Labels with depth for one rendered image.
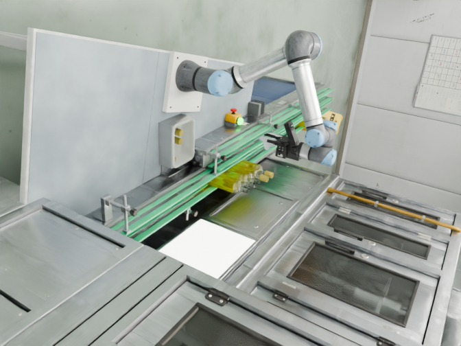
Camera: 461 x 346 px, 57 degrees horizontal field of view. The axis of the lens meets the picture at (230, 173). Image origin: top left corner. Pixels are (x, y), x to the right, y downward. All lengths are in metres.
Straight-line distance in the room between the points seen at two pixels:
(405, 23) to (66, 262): 7.02
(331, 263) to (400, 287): 0.30
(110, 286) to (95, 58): 0.87
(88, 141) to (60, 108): 0.19
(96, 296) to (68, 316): 0.09
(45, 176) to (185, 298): 0.74
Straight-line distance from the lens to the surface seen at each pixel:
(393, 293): 1.96
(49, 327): 1.15
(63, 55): 1.60
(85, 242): 1.42
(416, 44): 7.76
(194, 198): 2.10
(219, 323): 1.14
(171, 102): 2.03
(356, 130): 8.26
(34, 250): 1.42
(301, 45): 1.78
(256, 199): 2.32
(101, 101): 1.75
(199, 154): 2.17
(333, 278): 1.93
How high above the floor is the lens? 2.00
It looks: 27 degrees down
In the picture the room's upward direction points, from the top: 108 degrees clockwise
